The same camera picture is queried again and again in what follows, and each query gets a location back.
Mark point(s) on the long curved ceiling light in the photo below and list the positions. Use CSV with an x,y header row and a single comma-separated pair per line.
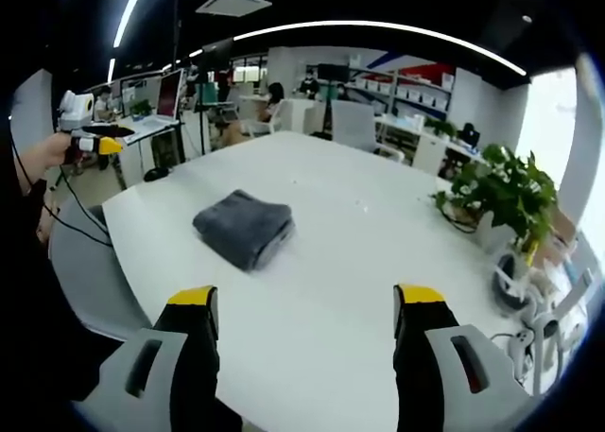
x,y
378,26

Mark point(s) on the straight ceiling light strip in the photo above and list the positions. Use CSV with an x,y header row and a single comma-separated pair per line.
x,y
130,11

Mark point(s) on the black computer mouse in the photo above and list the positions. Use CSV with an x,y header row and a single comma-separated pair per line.
x,y
156,173

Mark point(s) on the grey chair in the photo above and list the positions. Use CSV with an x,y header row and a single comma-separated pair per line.
x,y
90,281

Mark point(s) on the black monitor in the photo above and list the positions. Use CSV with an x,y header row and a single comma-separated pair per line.
x,y
333,72

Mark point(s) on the white framed computer monitor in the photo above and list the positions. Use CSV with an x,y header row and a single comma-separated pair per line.
x,y
170,95

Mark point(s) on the person's left hand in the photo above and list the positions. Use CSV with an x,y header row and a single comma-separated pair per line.
x,y
49,150

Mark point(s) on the white hand controller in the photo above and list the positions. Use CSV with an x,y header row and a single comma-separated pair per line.
x,y
520,349

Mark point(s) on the large green leafy plant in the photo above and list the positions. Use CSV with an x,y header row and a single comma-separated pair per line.
x,y
510,191

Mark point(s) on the white office desk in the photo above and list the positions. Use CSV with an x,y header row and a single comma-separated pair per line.
x,y
146,128

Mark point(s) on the person's dark clothing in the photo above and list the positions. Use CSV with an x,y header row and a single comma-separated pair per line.
x,y
38,309

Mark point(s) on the green plant on side desk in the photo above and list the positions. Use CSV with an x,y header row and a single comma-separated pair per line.
x,y
440,128

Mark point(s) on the white office chair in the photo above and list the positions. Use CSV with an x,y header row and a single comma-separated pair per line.
x,y
354,125
276,117

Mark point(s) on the white plant pot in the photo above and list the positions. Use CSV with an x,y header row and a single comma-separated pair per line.
x,y
494,233

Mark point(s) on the grey towel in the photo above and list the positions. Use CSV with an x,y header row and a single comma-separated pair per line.
x,y
246,226

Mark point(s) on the storage shelf with white boxes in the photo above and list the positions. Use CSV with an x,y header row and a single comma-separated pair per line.
x,y
406,89

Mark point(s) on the small green desk plant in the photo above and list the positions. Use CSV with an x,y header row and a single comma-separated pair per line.
x,y
141,108

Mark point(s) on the white headset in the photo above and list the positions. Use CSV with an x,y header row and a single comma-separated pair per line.
x,y
510,281

